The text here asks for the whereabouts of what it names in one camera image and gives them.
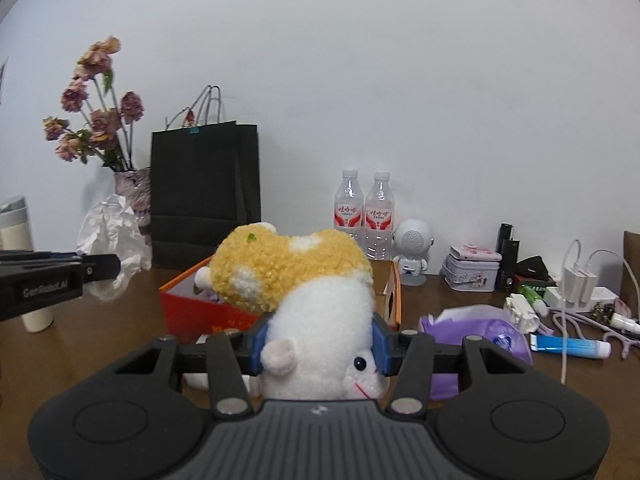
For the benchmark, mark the brown paper bag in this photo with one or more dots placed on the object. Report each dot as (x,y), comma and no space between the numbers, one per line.
(631,265)

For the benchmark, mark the purple tissue pack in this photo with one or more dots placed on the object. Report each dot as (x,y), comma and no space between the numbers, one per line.
(470,332)

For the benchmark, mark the yellow white plush hamster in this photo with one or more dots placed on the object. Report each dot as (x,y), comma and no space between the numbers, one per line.
(320,320)

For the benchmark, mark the white power strip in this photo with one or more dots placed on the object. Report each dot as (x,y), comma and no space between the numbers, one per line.
(607,295)

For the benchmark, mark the pink white flat case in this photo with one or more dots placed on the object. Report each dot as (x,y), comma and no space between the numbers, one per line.
(475,251)

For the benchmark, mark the black rectangular tube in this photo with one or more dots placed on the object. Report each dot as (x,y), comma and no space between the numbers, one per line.
(505,232)
(510,265)

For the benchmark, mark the green white packet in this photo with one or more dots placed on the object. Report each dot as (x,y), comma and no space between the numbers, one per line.
(537,290)

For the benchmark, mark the blue toothpaste tube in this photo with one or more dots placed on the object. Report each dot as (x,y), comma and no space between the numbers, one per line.
(570,346)

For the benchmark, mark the black pouch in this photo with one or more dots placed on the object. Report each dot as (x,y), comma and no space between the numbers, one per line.
(532,266)

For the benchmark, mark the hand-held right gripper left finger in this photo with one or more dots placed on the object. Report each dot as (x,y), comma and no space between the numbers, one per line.
(257,355)

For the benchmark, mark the floral tin box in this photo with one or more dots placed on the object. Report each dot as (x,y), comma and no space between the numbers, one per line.
(470,275)

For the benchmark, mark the black paper bag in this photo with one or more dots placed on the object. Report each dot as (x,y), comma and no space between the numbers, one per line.
(200,185)

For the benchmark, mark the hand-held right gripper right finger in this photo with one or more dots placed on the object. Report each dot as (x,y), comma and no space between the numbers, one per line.
(382,355)

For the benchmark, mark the white robot-shaped speaker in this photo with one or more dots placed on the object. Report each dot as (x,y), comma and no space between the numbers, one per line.
(412,240)

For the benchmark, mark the orange cardboard box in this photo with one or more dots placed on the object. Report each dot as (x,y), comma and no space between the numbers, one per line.
(210,315)

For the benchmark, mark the dried pink flower bouquet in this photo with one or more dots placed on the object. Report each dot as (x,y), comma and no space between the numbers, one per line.
(102,122)

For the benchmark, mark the small white bottle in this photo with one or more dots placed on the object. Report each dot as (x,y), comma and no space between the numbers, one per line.
(625,321)

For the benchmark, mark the patterned pink vase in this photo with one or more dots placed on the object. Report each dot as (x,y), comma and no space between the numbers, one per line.
(132,190)

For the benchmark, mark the clear plastic bag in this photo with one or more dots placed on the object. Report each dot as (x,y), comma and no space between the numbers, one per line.
(112,230)

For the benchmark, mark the white thermos bottle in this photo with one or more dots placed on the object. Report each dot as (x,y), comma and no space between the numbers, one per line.
(15,230)

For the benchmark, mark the white charger plug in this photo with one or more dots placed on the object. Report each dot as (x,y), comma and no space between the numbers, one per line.
(580,282)

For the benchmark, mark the clear water bottle red label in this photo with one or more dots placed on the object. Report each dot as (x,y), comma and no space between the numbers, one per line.
(381,210)
(348,200)

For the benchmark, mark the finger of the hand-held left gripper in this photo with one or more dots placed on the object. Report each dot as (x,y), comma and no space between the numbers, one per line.
(102,267)

